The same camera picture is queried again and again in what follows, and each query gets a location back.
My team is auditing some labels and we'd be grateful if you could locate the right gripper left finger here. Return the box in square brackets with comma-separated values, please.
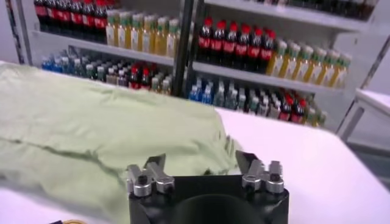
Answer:
[126, 153, 176, 198]

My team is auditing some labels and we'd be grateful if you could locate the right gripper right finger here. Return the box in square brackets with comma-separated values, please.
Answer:
[235, 150, 285, 195]

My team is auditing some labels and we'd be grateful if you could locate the green T-shirt red print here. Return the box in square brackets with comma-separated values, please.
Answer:
[0, 62, 241, 224]

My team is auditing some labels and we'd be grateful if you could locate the red cap cola bottle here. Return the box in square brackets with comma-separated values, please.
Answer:
[140, 67, 152, 91]
[129, 65, 141, 90]
[210, 19, 226, 65]
[82, 0, 96, 40]
[280, 94, 294, 122]
[69, 0, 83, 38]
[197, 17, 213, 63]
[236, 24, 251, 70]
[248, 26, 263, 72]
[94, 0, 108, 43]
[34, 0, 47, 31]
[291, 97, 307, 124]
[224, 21, 239, 68]
[57, 0, 71, 36]
[260, 29, 277, 74]
[45, 0, 58, 33]

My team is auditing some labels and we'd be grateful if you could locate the clear green water bottle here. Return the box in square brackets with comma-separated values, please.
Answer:
[213, 86, 225, 108]
[62, 55, 73, 74]
[225, 88, 237, 110]
[72, 57, 84, 77]

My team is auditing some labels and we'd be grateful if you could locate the white cabinet shelf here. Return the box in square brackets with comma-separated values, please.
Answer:
[32, 30, 176, 66]
[192, 60, 354, 94]
[204, 0, 374, 31]

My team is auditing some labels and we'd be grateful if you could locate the white side table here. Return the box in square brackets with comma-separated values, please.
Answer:
[336, 88, 390, 144]

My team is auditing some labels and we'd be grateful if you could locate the open glass cabinet door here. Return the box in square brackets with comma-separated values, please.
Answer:
[335, 36, 390, 135]
[4, 0, 34, 65]

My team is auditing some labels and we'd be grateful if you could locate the white beverage display cabinet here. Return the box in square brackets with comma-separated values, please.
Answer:
[15, 0, 190, 98]
[185, 0, 381, 135]

